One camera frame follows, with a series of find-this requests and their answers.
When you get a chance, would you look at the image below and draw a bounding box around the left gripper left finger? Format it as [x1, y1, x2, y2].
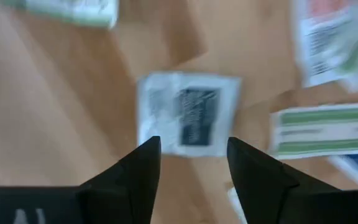
[79, 136, 162, 224]

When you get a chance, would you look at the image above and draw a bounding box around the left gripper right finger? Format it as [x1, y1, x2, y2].
[227, 136, 338, 224]

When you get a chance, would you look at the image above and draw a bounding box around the white packet red label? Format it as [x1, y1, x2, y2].
[292, 0, 358, 88]

